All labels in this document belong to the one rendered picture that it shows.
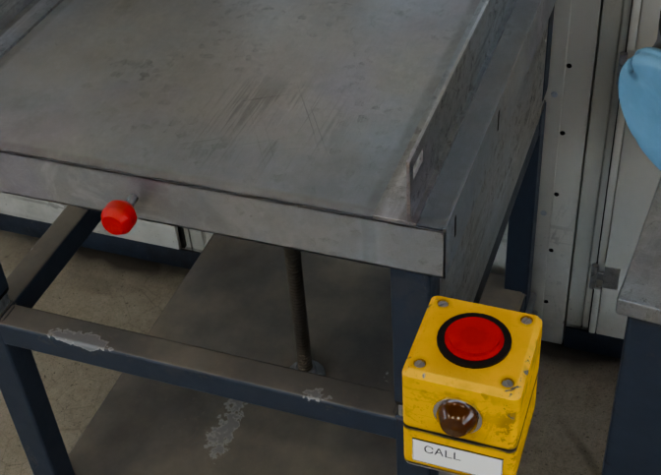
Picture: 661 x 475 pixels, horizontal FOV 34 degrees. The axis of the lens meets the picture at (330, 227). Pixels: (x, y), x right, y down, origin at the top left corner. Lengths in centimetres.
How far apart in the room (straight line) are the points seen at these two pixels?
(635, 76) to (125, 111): 54
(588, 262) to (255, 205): 94
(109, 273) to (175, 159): 116
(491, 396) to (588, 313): 121
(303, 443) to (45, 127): 69
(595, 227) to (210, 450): 71
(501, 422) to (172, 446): 97
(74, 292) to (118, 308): 11
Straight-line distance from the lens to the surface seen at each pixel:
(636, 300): 99
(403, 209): 95
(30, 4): 136
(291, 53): 118
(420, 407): 73
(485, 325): 73
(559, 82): 163
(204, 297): 184
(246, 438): 162
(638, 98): 82
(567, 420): 187
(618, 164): 168
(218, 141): 106
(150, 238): 212
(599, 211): 176
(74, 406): 196
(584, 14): 157
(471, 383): 71
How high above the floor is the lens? 143
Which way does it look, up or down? 40 degrees down
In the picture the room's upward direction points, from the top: 5 degrees counter-clockwise
